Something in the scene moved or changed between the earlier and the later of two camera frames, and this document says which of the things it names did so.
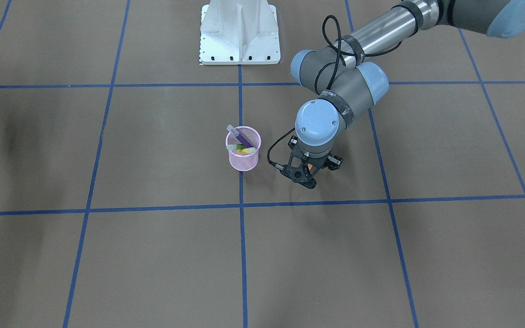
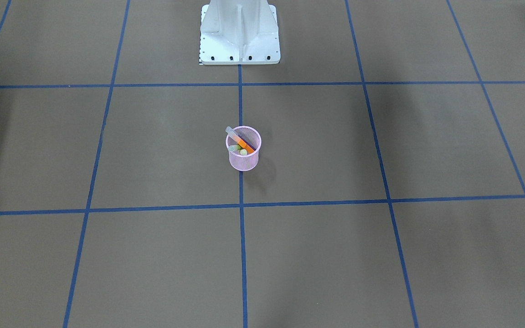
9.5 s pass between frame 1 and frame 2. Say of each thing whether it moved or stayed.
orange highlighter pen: moved
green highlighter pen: stayed
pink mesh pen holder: stayed
